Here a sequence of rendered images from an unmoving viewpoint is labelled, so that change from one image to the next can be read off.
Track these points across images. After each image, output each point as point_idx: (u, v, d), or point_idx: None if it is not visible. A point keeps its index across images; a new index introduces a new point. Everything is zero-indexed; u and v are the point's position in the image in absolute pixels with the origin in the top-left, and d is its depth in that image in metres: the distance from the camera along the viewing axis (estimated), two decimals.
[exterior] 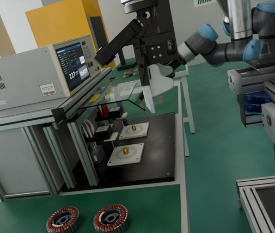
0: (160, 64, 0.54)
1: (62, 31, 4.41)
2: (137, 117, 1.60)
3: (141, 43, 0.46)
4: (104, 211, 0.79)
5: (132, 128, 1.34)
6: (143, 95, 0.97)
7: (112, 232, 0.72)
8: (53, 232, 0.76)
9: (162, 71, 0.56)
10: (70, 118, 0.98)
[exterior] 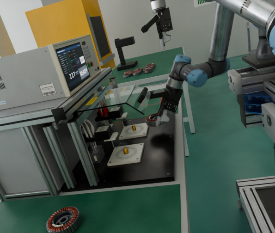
0: None
1: (62, 31, 4.41)
2: (137, 117, 1.60)
3: (165, 100, 1.19)
4: (150, 115, 1.29)
5: (132, 128, 1.34)
6: (142, 98, 0.94)
7: None
8: (53, 232, 0.76)
9: None
10: (66, 121, 0.95)
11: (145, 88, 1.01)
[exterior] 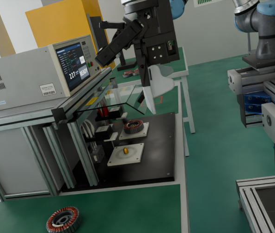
0: (160, 65, 0.54)
1: (62, 31, 4.41)
2: (137, 117, 1.60)
3: (141, 43, 0.46)
4: (129, 123, 1.36)
5: None
6: (142, 98, 0.94)
7: (134, 129, 1.28)
8: (53, 232, 0.76)
9: (162, 72, 0.56)
10: (66, 121, 0.95)
11: None
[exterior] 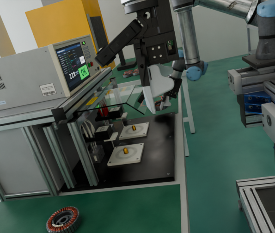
0: (160, 65, 0.54)
1: (62, 31, 4.41)
2: (137, 117, 1.60)
3: (141, 43, 0.46)
4: (155, 102, 1.52)
5: (132, 128, 1.34)
6: (142, 98, 0.94)
7: (162, 106, 1.45)
8: (53, 232, 0.76)
9: (162, 72, 0.56)
10: (66, 121, 0.95)
11: None
